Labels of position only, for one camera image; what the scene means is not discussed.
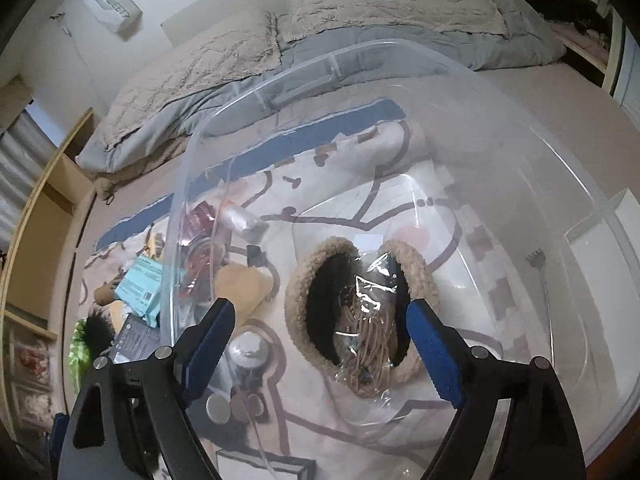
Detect clear plastic storage bin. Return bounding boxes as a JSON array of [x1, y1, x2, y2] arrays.
[[159, 37, 640, 480]]

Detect brown wooden figure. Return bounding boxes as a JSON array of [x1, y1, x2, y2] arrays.
[[95, 280, 126, 306]]

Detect glass jar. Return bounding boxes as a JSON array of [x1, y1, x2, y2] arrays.
[[10, 340, 53, 411]]

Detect white hanging bag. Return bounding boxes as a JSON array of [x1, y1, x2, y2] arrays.
[[84, 0, 143, 41]]

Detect wooden shelf unit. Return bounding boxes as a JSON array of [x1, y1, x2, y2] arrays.
[[0, 107, 96, 341]]

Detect blue-grey duvet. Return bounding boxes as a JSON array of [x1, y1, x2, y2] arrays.
[[75, 0, 566, 171]]

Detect beige fuzzy blanket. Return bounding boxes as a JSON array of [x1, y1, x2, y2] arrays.
[[95, 135, 191, 198]]

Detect teal wipes packet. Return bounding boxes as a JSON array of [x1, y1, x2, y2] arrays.
[[114, 255, 168, 326]]

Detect wooden closet shelf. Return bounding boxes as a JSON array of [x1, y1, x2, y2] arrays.
[[550, 0, 626, 96]]

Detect small red box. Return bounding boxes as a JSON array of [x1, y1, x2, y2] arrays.
[[187, 203, 213, 238]]

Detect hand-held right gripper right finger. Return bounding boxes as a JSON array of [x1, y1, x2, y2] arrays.
[[406, 298, 586, 480]]

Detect pile of dark clothes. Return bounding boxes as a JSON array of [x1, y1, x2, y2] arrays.
[[525, 0, 621, 46]]

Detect white box with black lettering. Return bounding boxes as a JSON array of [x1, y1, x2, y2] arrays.
[[215, 449, 308, 480]]

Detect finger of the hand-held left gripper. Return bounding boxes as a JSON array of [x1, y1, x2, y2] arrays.
[[49, 411, 71, 466]]

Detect beige printed curtain valance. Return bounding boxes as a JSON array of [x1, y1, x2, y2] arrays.
[[0, 75, 36, 136]]

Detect beige fluffy headband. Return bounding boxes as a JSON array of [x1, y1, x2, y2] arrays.
[[285, 236, 441, 398]]

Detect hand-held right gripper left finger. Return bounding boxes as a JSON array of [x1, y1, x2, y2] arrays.
[[65, 297, 236, 480]]

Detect beige bed sheet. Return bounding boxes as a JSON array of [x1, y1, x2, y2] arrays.
[[65, 55, 640, 241]]

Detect yellow sponge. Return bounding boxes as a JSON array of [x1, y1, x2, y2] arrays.
[[217, 262, 281, 313]]

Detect pink hair ties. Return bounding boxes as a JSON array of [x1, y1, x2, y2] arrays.
[[182, 245, 213, 291]]

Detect green patterned pouch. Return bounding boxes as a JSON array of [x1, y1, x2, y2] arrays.
[[67, 320, 96, 391]]

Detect white louvered door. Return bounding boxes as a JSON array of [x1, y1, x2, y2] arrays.
[[610, 35, 640, 116]]

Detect beige quilted pillow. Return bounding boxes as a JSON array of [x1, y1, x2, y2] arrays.
[[107, 10, 281, 136], [290, 0, 508, 43]]

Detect grey curtain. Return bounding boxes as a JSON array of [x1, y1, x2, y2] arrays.
[[0, 110, 61, 241]]

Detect clear packet of brown cord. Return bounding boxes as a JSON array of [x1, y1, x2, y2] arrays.
[[330, 255, 401, 391]]

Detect small white bottle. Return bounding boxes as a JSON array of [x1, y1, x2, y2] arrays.
[[227, 332, 273, 386]]

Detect black fur pompom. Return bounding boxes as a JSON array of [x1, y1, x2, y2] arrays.
[[82, 307, 118, 356]]

